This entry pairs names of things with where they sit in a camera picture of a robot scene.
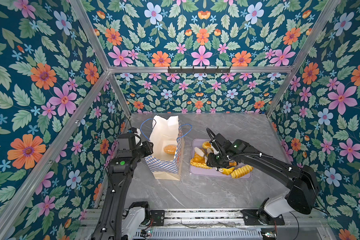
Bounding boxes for lavender plastic tray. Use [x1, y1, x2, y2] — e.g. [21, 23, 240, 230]
[188, 138, 253, 180]

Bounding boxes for sugared flat bread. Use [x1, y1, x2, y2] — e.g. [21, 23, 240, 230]
[202, 141, 213, 150]

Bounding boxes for braided flat pastry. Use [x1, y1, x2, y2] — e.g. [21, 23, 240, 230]
[190, 161, 211, 169]

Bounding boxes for small yellow bun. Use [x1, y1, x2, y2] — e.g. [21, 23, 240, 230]
[219, 167, 235, 176]

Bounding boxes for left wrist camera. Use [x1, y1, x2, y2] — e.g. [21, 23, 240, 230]
[118, 127, 141, 151]

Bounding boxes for small croissant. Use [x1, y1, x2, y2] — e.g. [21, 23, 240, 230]
[192, 153, 205, 164]

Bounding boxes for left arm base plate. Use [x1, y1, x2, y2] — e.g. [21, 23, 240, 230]
[150, 210, 166, 227]

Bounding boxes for ridged long bread roll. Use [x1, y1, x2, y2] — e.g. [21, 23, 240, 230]
[231, 165, 254, 179]

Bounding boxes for checkered paper bag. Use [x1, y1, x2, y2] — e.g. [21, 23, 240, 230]
[140, 116, 193, 181]

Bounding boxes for black hook rail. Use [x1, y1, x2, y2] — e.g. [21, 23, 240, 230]
[167, 66, 231, 74]

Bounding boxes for round orange bun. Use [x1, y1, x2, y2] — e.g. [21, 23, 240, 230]
[163, 145, 177, 155]

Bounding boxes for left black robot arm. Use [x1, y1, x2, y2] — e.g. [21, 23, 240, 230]
[91, 140, 154, 240]

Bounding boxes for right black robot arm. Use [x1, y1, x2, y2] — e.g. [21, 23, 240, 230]
[191, 139, 319, 224]

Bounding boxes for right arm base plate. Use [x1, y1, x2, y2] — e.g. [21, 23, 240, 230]
[240, 209, 285, 226]

